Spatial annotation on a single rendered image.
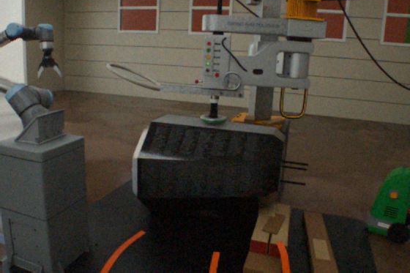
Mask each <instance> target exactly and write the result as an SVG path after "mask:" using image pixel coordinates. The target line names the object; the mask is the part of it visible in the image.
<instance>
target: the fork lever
mask: <svg viewBox="0 0 410 273"><path fill-rule="evenodd" d="M159 87H160V88H161V90H160V91H164V92H173V93H182V94H199V95H209V96H218V97H235V98H236V97H237V90H234V91H229V90H227V89H221V90H217V89H204V88H203V87H200V86H183V85H173V84H164V83H161V84H160V85H159Z"/></svg>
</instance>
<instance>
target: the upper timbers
mask: <svg viewBox="0 0 410 273"><path fill-rule="evenodd" d="M275 213H278V214H283V215H286V218H285V219H284V221H283V224H282V225H281V228H280V230H279V231H278V233H277V235H275V234H272V233H269V232H263V231H262V228H263V227H264V225H265V223H267V220H268V219H269V217H264V216H258V219H257V223H256V226H255V229H254V232H253V235H252V238H251V243H250V252H251V251H252V252H255V253H260V254H264V255H266V253H267V247H268V243H269V238H270V236H271V239H270V243H269V255H273V256H275V257H279V258H281V255H280V251H279V249H278V245H277V242H283V244H284V246H285V248H286V249H287V247H288V219H289V213H290V206H288V205H283V204H279V203H277V204H276V205H275Z"/></svg>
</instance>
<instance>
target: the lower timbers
mask: <svg viewBox="0 0 410 273"><path fill-rule="evenodd" d="M277 203H279V204H283V205H288V206H290V213H289V219H288V228H289V224H290V219H291V209H292V204H288V203H281V202H277V201H275V205H276V204H277ZM302 220H303V223H304V230H305V237H306V241H307V251H308V254H309V262H310V268H311V273H338V270H337V265H336V263H335V258H334V255H333V254H332V248H331V245H330V243H329V237H328V235H327V230H326V227H325V224H324V221H323V217H322V215H321V214H319V213H315V212H303V216H302ZM270 239H271V236H270V238H269V243H270ZM312 239H318V240H320V239H323V240H326V243H327V250H328V252H329V256H330V257H329V259H330V261H328V262H327V261H320V260H316V257H315V254H314V250H313V241H312ZM269 243H268V247H267V251H266V255H264V254H261V253H255V252H252V251H251V252H250V251H249V253H248V255H247V259H246V261H245V265H244V266H243V273H281V271H282V258H279V257H275V256H273V255H269Z"/></svg>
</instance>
